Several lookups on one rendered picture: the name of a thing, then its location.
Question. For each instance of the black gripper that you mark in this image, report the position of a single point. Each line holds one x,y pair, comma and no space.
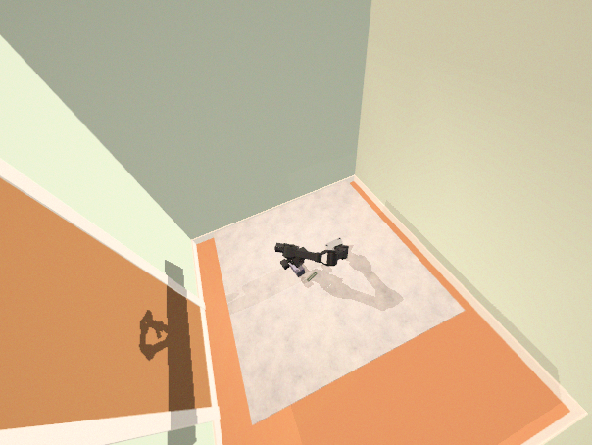
284,262

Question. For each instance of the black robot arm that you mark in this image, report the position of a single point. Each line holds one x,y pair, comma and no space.
290,251

